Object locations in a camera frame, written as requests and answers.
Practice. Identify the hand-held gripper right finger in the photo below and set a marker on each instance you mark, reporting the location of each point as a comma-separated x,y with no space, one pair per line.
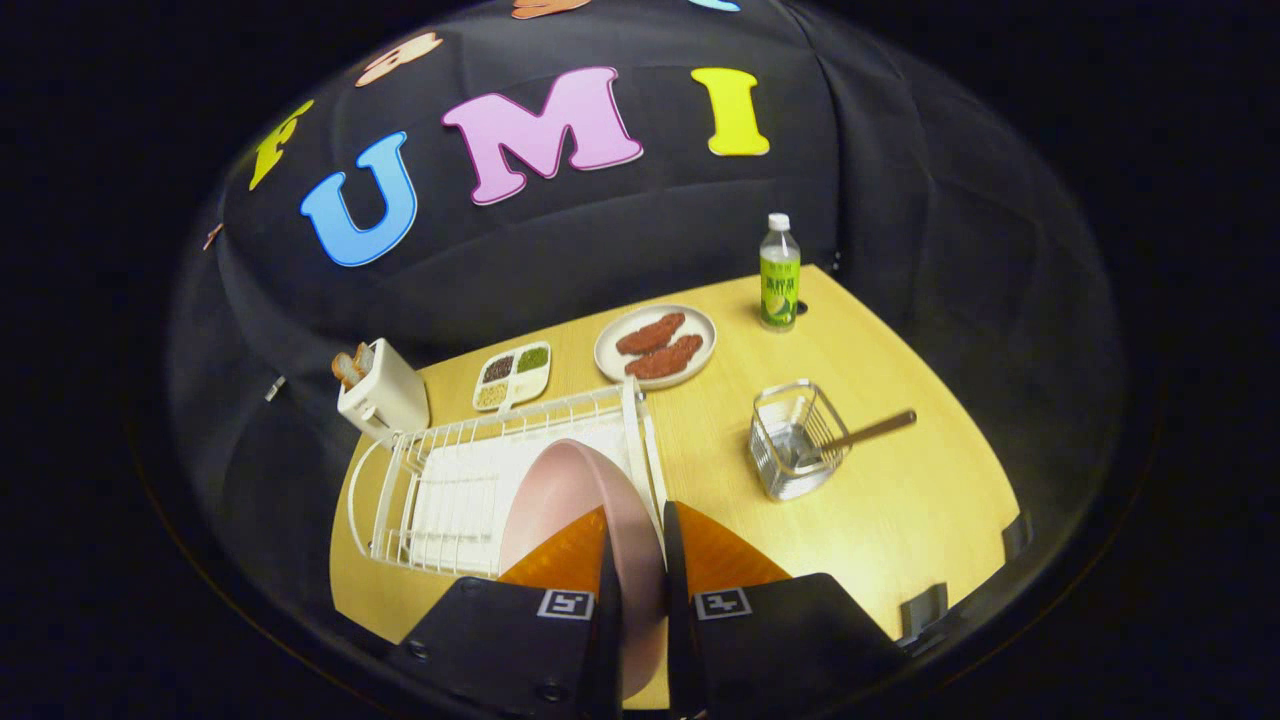
680,620

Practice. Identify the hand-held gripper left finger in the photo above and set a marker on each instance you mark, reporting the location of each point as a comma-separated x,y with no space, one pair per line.
610,620

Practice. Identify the pink plate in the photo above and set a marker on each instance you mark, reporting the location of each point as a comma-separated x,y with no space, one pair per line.
570,490

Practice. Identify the beige round food dish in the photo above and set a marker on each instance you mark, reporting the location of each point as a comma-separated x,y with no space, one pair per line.
612,355

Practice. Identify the white divided snack tray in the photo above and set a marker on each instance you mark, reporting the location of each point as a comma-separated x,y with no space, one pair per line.
512,378

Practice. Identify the brown meat piece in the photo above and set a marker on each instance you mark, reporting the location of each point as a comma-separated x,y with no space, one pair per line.
650,333
665,358

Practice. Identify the white toaster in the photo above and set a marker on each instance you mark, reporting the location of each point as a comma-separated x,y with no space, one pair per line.
385,400

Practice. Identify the green label drink bottle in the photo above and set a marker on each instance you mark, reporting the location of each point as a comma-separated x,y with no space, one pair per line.
780,285

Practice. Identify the toasted bread slice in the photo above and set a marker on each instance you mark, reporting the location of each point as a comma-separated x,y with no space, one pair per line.
365,356
346,370

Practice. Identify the black backdrop cloth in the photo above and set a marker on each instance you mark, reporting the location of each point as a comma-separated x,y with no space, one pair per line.
600,250

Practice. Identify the white clip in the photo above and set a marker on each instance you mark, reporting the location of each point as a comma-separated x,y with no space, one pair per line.
275,388

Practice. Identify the pink clip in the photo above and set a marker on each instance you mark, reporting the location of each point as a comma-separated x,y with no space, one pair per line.
212,236

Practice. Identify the grey table edge bracket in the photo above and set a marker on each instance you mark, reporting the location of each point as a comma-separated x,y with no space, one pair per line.
925,610

